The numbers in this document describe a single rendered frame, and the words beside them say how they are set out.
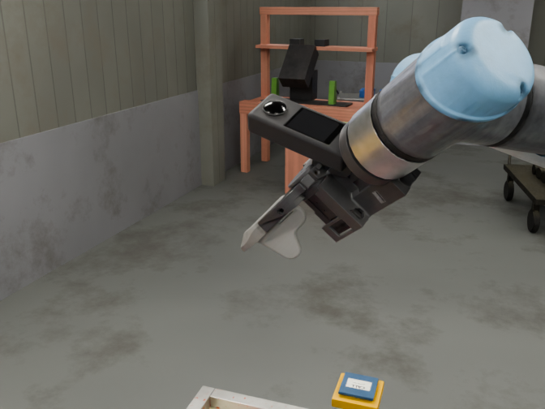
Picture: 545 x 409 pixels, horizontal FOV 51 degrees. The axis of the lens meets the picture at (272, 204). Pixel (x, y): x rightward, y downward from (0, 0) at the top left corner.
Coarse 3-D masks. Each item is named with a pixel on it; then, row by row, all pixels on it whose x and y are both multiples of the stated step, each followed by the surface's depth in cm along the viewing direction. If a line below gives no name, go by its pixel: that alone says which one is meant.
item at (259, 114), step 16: (272, 96) 60; (256, 112) 59; (272, 112) 58; (288, 112) 59; (304, 112) 59; (256, 128) 59; (272, 128) 58; (288, 128) 57; (304, 128) 57; (320, 128) 57; (336, 128) 57; (288, 144) 58; (304, 144) 56; (320, 144) 55; (336, 144) 55; (320, 160) 56; (336, 160) 55
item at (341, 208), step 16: (352, 160) 53; (304, 176) 59; (320, 176) 58; (336, 176) 59; (352, 176) 57; (368, 176) 53; (416, 176) 56; (304, 192) 60; (320, 192) 58; (336, 192) 58; (352, 192) 59; (368, 192) 57; (384, 192) 56; (400, 192) 54; (320, 208) 62; (336, 208) 59; (352, 208) 58; (368, 208) 58; (336, 224) 62; (352, 224) 59; (336, 240) 62
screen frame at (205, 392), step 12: (204, 396) 158; (216, 396) 158; (228, 396) 158; (240, 396) 158; (192, 408) 153; (204, 408) 156; (228, 408) 157; (240, 408) 156; (252, 408) 154; (264, 408) 153; (276, 408) 153; (288, 408) 153; (300, 408) 153
